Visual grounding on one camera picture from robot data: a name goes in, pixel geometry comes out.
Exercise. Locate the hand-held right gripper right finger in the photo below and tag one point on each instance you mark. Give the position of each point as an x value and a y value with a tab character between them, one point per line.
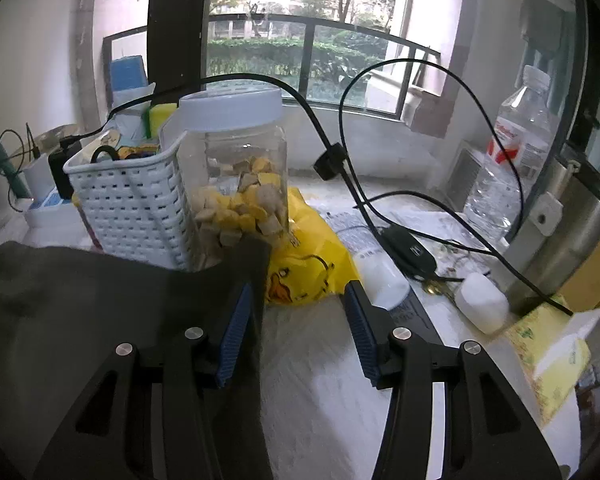
360	330

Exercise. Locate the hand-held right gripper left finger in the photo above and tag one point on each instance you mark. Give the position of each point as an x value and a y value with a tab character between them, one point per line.
235	330

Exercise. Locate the olive green t-shirt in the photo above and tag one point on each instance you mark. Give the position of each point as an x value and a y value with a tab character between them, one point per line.
80	300

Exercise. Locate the white textured table mat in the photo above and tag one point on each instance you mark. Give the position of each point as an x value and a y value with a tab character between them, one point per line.
320	360

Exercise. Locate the white tube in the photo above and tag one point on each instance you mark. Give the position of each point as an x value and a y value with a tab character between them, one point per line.
385	280

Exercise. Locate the grey smartphone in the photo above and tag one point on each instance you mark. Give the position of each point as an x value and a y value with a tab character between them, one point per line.
415	317

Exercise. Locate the brass keys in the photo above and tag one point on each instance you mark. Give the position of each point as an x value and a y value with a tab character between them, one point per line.
432	287

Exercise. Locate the yellow snack bag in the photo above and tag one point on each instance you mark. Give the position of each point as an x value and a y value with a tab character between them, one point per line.
305	260

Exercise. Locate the black car key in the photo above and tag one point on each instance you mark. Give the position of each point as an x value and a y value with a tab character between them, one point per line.
410	252

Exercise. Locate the white earbud case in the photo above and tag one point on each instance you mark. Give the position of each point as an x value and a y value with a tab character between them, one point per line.
480	302

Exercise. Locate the clear jar of snacks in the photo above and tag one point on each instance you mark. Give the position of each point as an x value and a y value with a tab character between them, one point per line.
235	180

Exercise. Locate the white plastic basket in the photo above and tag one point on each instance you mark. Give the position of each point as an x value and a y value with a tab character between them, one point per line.
130	210

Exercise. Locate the yellow tissue box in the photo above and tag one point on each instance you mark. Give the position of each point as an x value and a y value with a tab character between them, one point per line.
555	360

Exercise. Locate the clear water bottle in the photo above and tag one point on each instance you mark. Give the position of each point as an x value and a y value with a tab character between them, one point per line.
500	185

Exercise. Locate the white power strip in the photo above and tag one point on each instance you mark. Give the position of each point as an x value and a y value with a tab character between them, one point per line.
50	220

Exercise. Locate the yellow green packet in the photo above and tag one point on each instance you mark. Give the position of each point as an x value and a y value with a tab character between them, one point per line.
162	117

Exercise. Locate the black power adapter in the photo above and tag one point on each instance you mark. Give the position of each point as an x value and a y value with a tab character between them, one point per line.
60	172

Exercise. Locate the yellow curtain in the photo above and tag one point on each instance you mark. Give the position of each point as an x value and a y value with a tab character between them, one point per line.
595	280

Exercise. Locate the white charger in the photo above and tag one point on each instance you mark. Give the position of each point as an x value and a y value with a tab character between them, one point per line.
37	180

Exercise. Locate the black balcony railing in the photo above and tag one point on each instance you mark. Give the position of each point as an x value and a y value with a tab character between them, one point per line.
307	60

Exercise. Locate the bottle with blue cap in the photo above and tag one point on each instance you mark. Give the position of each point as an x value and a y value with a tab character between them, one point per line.
127	72

